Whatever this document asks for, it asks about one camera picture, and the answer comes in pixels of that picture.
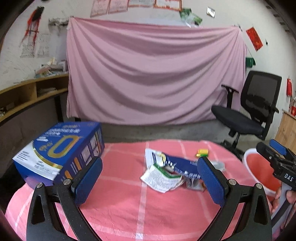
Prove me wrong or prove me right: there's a wooden cabinet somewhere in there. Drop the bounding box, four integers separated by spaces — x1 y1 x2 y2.
275 111 296 151

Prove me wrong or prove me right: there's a pink plastic trash bin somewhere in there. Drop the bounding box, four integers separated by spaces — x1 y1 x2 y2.
242 148 281 201

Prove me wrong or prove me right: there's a blue cardboard box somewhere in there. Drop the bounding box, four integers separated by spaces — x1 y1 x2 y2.
13 121 105 188

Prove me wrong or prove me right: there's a pink checkered tablecloth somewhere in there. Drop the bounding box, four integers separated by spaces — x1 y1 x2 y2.
4 139 282 241

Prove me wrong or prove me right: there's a green wall bag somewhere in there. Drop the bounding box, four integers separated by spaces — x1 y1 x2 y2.
245 57 256 68

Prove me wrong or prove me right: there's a red paper wall decoration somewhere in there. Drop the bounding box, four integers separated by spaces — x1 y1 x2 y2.
246 27 263 51

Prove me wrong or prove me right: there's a green white wrapper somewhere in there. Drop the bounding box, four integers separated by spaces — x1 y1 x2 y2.
140 164 184 193

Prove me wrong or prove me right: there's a wooden wall shelf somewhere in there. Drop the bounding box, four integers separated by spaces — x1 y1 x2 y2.
1 73 69 125

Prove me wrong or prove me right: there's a black office chair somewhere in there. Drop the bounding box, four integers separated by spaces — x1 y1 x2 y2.
211 71 282 160

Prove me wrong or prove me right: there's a red fire extinguisher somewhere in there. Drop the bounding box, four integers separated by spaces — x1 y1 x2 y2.
286 77 292 97

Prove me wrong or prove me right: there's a blue snack wrapper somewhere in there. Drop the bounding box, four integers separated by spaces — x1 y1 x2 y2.
145 148 201 180

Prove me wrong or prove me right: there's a stack of books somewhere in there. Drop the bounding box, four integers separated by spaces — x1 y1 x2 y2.
35 57 68 78

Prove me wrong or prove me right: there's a red tassel wall hanging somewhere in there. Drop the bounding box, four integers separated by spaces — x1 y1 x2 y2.
20 6 45 46

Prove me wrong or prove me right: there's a red gold wrapper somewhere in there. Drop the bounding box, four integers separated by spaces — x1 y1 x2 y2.
185 178 206 192

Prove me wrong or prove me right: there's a pink hanging sheet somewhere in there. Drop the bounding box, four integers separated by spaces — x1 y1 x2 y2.
66 18 247 126

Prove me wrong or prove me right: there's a wall certificates cluster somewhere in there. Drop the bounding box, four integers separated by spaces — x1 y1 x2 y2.
90 0 182 18

